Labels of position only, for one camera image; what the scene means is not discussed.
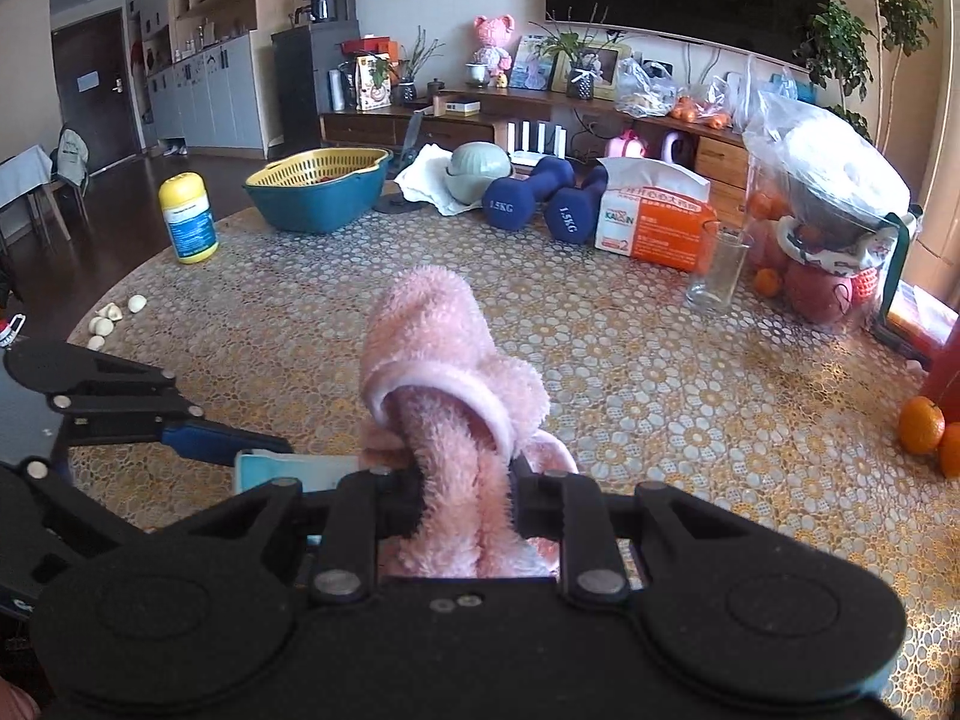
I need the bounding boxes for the green ribbon strap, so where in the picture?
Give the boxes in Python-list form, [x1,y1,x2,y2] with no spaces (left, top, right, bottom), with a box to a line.
[879,205,925,317]

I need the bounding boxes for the light blue white packet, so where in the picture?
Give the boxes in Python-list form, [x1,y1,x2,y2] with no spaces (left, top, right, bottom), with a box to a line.
[234,450,362,547]

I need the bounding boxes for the pink toy kettle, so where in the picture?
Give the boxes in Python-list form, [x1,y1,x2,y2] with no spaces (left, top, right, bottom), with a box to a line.
[606,128,650,161]

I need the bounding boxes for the pink plush bear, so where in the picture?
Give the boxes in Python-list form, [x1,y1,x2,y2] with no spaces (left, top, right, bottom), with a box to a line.
[472,13,519,85]

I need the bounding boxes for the orange white tissue pack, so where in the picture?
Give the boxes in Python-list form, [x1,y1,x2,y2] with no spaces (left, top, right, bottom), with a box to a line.
[594,157,721,274]

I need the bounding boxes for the black water dispenser cabinet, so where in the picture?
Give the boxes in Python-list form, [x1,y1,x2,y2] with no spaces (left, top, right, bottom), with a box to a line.
[271,21,362,155]

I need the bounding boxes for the pink fluffy towel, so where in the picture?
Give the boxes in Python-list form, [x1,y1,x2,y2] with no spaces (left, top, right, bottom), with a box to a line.
[357,268,580,580]

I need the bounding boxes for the printed gift bag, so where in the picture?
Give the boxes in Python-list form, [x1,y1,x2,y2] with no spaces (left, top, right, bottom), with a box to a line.
[354,53,393,112]

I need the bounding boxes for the chair with jacket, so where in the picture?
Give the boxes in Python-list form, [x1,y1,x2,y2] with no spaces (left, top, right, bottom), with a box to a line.
[49,125,92,205]

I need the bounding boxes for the clear drinking glass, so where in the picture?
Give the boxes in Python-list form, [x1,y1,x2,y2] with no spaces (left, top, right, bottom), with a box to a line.
[685,220,754,314]

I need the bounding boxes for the blue dumbbell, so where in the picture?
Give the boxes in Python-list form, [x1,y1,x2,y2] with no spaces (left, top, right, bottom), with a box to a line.
[481,157,575,230]
[545,165,610,245]

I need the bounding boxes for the white router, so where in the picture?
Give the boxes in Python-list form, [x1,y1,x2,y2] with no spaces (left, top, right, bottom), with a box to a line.
[505,120,569,155]

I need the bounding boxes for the grey floor cabinets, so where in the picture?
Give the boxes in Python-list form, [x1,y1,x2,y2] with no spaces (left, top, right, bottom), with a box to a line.
[141,33,269,156]

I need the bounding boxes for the small photo frame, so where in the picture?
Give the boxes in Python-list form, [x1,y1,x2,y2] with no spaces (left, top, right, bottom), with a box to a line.
[511,34,560,92]

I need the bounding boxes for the clear plastic bag of food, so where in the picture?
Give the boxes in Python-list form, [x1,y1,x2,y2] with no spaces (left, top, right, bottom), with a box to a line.
[614,56,680,119]

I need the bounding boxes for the yellow plastic strainer basket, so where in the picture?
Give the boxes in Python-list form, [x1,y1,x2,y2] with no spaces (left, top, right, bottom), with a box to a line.
[244,148,393,189]

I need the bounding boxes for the plant in black pot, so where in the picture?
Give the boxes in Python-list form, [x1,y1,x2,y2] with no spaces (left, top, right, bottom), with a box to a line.
[393,25,445,105]

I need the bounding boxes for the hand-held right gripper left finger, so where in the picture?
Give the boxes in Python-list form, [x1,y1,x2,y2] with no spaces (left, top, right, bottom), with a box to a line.
[225,469,425,605]

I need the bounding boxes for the yellow bottle with blue label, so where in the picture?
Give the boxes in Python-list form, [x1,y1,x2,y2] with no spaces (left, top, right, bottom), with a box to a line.
[158,173,219,264]

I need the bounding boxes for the tall green houseplant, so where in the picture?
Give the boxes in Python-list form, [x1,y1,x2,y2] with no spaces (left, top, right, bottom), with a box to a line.
[793,0,940,145]

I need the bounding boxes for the teal plastic basin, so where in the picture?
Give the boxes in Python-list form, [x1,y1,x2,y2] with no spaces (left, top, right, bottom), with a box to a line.
[244,154,394,234]

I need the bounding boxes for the red box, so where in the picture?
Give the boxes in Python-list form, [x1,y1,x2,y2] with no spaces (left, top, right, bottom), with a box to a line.
[918,315,960,422]

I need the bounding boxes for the clear plastic bag with bowl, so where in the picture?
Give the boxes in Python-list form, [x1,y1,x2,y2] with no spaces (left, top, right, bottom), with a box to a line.
[741,72,917,250]

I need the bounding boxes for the pale green bowl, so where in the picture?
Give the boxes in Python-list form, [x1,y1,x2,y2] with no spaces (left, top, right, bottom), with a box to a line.
[445,142,515,205]

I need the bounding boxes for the pile of oranges on cabinet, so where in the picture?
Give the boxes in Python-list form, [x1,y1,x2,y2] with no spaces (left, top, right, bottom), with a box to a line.
[670,95,734,130]

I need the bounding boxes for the dark wooden door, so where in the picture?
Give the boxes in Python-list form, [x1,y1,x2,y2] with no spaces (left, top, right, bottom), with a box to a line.
[52,7,144,160]

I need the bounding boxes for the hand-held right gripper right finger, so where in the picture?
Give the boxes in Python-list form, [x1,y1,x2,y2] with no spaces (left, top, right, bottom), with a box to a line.
[510,471,732,610]

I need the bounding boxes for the wooden media cabinet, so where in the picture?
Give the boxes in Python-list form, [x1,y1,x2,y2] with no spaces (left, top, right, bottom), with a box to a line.
[320,85,752,227]

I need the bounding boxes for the large photo frame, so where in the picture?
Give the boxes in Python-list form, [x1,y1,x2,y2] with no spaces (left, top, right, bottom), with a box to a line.
[550,45,632,95]

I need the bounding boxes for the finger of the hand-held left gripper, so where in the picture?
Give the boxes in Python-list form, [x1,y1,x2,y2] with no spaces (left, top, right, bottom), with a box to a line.
[0,457,155,552]
[4,341,293,466]

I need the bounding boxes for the white cloth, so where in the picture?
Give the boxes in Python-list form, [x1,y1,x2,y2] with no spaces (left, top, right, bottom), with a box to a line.
[394,143,518,218]

